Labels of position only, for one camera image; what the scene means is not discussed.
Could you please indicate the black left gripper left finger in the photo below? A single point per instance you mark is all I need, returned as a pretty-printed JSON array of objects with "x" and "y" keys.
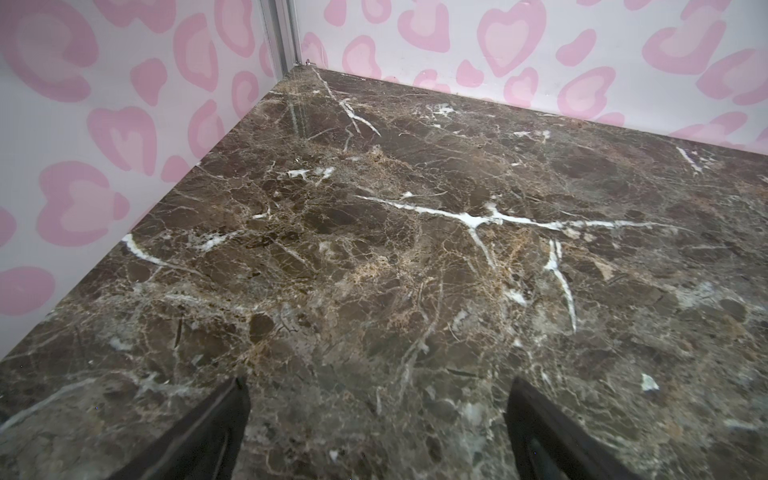
[{"x": 204, "y": 444}]

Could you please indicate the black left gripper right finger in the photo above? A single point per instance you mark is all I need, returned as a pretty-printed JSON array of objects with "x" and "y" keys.
[{"x": 547, "y": 444}]

